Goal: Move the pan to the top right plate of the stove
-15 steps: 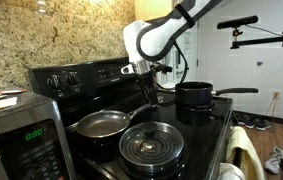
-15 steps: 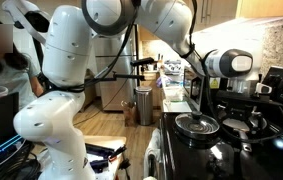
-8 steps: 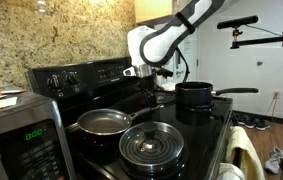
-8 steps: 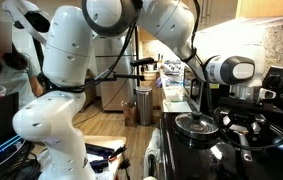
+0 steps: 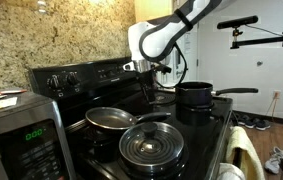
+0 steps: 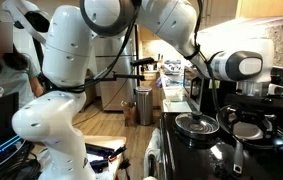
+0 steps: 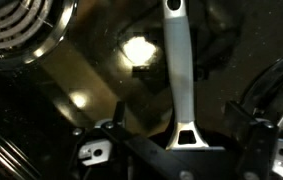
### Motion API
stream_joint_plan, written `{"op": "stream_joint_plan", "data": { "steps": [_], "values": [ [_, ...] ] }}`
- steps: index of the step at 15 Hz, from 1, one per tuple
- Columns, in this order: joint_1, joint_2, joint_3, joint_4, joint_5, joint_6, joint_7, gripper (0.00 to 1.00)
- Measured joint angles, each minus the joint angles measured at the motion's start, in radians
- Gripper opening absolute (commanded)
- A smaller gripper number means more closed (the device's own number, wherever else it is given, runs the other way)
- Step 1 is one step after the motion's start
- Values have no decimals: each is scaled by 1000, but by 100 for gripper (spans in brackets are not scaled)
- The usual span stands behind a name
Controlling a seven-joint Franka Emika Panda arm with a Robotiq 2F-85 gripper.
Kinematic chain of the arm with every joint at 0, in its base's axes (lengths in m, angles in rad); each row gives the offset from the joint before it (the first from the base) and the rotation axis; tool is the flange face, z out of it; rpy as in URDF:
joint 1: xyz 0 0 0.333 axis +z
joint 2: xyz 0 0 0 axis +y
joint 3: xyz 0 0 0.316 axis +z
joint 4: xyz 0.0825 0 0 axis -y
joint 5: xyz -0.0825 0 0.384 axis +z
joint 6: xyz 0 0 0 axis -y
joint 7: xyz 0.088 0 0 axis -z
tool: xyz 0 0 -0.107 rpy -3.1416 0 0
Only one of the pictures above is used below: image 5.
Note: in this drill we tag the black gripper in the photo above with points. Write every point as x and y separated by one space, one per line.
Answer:
147 78

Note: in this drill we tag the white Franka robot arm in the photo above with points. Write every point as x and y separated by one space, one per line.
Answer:
154 36

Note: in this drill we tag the black electric stove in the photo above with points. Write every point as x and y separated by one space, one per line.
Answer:
207 133

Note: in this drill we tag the black stove knob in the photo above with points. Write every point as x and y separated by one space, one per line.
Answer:
72 79
54 82

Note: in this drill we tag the black coil burner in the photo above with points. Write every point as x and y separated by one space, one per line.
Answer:
166 99
94 135

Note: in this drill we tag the metal door lever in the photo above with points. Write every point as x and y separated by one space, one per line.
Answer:
180 73

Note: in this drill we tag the glass lid with black knob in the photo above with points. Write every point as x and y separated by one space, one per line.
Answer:
151 148

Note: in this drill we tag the white paper notice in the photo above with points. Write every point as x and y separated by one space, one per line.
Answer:
187 43

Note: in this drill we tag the black sneaker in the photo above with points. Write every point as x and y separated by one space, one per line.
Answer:
249 123
263 125

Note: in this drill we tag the white towel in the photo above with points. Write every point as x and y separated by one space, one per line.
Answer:
229 171

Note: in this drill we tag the pale yellow towel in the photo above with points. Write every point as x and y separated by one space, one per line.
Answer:
247 150

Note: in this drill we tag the round metal door knob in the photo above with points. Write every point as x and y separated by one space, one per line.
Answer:
259 63

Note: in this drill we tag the stainless steel microwave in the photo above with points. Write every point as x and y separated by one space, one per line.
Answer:
14 116

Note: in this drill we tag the red white envelope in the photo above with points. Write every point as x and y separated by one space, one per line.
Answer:
11 91

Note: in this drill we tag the white sneaker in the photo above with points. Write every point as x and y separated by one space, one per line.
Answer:
274 161

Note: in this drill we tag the white paper card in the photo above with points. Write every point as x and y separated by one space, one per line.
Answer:
4 103

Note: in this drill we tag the black wall device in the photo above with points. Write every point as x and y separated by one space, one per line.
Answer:
178 60

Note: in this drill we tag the light wooden wall cabinet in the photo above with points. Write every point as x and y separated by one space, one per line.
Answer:
151 8

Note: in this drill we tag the black stereo camera bar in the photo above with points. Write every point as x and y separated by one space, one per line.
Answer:
237 22

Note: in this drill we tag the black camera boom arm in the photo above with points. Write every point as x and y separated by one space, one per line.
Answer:
257 41

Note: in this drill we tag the white wall outlet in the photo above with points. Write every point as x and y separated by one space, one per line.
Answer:
276 94

